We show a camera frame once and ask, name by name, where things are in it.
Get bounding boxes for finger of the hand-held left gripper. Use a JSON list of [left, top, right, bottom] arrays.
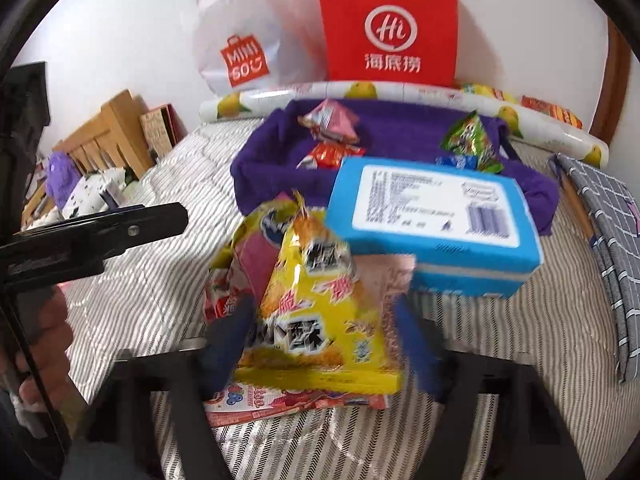
[[22, 205, 148, 241], [65, 202, 189, 263]]

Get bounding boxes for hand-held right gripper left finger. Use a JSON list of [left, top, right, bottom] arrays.
[[75, 295, 256, 480]]

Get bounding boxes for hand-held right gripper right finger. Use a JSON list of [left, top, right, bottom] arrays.
[[395, 295, 586, 480]]

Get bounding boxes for berry-printed long snack packet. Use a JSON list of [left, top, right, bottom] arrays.
[[202, 255, 392, 428]]

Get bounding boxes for yellow black-print snack packet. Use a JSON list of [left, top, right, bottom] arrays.
[[232, 190, 406, 396]]

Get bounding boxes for blue snack packet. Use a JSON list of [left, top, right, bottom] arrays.
[[435, 154, 481, 171]]

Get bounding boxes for red snack packet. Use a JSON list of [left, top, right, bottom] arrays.
[[296, 141, 368, 171]]

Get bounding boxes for bright pink snack packet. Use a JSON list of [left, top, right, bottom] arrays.
[[298, 99, 361, 143]]

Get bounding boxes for green snack packet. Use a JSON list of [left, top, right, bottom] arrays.
[[440, 112, 505, 175]]

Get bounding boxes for purple fabric basket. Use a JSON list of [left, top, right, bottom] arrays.
[[230, 97, 558, 236]]

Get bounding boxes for person's left hand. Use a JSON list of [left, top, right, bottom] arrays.
[[12, 285, 74, 411]]

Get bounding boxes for white spotted cloth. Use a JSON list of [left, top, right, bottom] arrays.
[[62, 167, 128, 221]]

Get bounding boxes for striped bed sheet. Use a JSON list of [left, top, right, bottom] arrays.
[[25, 120, 640, 480]]

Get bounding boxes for wooden headboard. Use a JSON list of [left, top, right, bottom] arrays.
[[20, 89, 156, 221]]

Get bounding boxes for brown patterned box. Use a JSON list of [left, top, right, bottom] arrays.
[[139, 103, 188, 158]]

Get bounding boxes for blue tissue box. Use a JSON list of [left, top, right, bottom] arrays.
[[324, 156, 545, 298]]

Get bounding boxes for grey checked folded cloth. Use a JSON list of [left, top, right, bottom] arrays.
[[547, 152, 640, 386]]

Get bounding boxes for white plastic bag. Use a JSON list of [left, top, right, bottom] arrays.
[[192, 0, 331, 96]]

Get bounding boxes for yellow chip bag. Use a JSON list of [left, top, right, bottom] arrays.
[[460, 82, 521, 106]]

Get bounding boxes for orange chip bag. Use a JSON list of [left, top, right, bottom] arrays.
[[520, 95, 585, 131]]

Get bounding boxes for red paper bag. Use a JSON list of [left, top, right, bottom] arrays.
[[315, 0, 458, 88]]

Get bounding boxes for brown wooden door frame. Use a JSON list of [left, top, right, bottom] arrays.
[[592, 15, 632, 146]]

